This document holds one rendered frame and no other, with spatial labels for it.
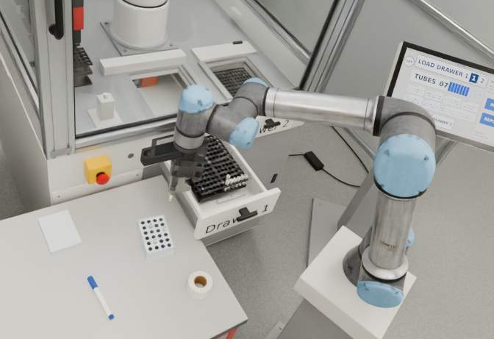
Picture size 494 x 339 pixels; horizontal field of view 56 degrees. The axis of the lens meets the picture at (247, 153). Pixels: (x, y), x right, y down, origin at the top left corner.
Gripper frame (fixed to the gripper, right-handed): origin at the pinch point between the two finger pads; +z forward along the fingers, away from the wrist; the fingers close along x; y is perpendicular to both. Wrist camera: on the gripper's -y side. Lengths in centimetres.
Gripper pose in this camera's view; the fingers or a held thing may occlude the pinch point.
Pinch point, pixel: (170, 189)
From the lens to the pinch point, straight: 133.0
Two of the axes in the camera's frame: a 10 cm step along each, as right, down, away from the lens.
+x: -1.0, -7.2, 6.8
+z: -2.4, 6.9, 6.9
